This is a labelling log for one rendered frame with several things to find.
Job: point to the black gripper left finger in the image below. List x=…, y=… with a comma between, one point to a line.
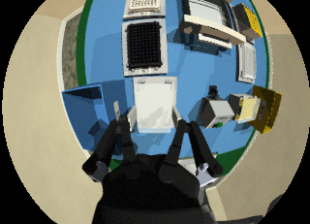
x=97, y=165

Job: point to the yellow open-top bin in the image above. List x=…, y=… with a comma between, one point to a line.
x=268, y=108

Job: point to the blue open-top bin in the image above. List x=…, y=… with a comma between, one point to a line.
x=89, y=108

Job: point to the blue bench mat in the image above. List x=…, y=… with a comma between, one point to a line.
x=197, y=65

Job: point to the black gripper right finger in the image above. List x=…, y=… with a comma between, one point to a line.
x=208, y=168

